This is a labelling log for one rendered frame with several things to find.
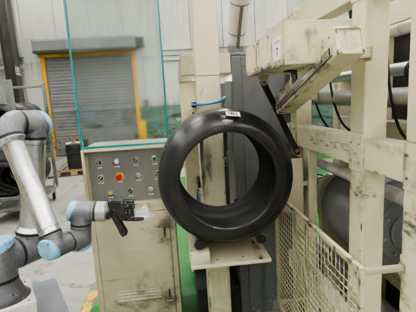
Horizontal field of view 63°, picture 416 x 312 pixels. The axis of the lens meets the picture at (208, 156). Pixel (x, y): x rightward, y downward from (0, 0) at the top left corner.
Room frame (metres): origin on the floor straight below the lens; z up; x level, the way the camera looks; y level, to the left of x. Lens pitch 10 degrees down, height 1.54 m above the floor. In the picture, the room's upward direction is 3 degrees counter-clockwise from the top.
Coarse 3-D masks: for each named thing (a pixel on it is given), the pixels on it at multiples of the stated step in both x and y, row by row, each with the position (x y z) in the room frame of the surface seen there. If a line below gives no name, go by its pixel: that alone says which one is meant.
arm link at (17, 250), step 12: (0, 240) 1.45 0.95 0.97; (12, 240) 1.46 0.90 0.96; (0, 252) 1.39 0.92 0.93; (12, 252) 1.44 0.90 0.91; (24, 252) 1.48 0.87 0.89; (0, 264) 1.38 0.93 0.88; (12, 264) 1.43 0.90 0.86; (24, 264) 1.49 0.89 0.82; (0, 276) 1.38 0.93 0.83; (12, 276) 1.42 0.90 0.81
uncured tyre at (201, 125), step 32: (192, 128) 1.40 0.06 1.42; (224, 128) 1.39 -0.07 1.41; (256, 128) 1.41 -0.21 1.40; (160, 160) 1.43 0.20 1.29; (288, 160) 1.44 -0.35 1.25; (160, 192) 1.41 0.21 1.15; (256, 192) 1.69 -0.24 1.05; (288, 192) 1.44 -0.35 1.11; (192, 224) 1.38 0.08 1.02; (224, 224) 1.63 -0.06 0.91; (256, 224) 1.40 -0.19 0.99
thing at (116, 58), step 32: (64, 0) 2.10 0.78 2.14; (96, 0) 2.13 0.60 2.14; (128, 0) 2.14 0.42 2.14; (96, 32) 2.12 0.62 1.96; (128, 32) 2.14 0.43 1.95; (160, 32) 2.15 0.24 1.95; (96, 64) 2.12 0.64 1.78; (128, 64) 2.14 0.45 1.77; (160, 64) 2.16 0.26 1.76; (96, 96) 2.12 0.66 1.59; (128, 96) 2.14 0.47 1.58; (160, 96) 2.16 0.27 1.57; (96, 128) 2.12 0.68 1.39; (128, 128) 2.14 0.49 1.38; (160, 128) 2.16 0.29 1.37
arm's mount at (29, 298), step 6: (24, 282) 1.58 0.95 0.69; (30, 282) 1.57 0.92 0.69; (30, 288) 1.50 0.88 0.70; (30, 294) 1.45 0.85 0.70; (18, 300) 1.39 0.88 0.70; (24, 300) 1.39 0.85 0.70; (30, 300) 1.39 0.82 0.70; (36, 300) 1.39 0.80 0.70; (6, 306) 1.34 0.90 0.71; (12, 306) 1.34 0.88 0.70; (18, 306) 1.34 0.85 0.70; (24, 306) 1.35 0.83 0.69; (30, 306) 1.37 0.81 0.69; (36, 306) 1.38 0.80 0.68
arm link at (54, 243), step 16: (16, 112) 1.50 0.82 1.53; (0, 128) 1.41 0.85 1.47; (16, 128) 1.44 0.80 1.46; (0, 144) 1.41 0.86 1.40; (16, 144) 1.41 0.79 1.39; (16, 160) 1.39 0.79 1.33; (16, 176) 1.38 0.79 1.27; (32, 176) 1.39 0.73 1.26; (32, 192) 1.36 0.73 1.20; (32, 208) 1.34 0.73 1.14; (48, 208) 1.36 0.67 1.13; (48, 224) 1.33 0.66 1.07; (48, 240) 1.29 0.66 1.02; (64, 240) 1.33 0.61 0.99; (48, 256) 1.28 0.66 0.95
